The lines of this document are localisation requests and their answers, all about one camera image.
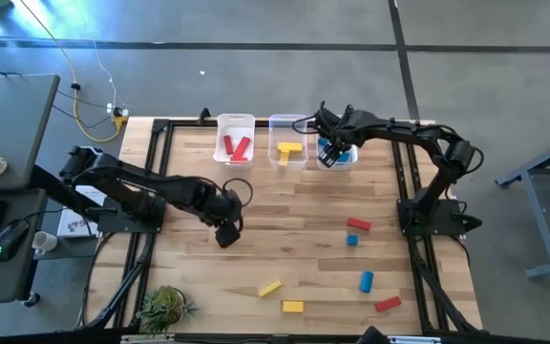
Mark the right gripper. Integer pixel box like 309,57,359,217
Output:
312,100,367,169

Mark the thin yellow block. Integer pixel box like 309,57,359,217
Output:
258,279,284,298

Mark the white plastic bin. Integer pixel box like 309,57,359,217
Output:
316,136,360,172
212,113,257,166

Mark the clear plastic bin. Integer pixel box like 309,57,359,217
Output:
267,113,310,171

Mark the potted succulent plant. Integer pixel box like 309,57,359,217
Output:
135,285,201,336

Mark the white paper booklet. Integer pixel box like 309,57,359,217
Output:
56,184,102,239

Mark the white cup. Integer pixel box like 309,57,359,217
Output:
32,230,59,257

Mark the black computer mouse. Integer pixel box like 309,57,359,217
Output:
0,218,32,264

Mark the dark grey desk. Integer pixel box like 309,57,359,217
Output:
0,74,61,193

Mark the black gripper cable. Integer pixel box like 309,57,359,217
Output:
291,113,324,136
222,177,255,207

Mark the black aluminium table frame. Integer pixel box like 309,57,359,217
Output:
81,117,484,344

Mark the yellow cable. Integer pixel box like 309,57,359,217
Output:
16,0,128,143

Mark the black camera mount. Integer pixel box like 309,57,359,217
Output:
355,325,391,344

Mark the grey-blue table frame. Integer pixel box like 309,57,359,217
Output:
494,132,550,279

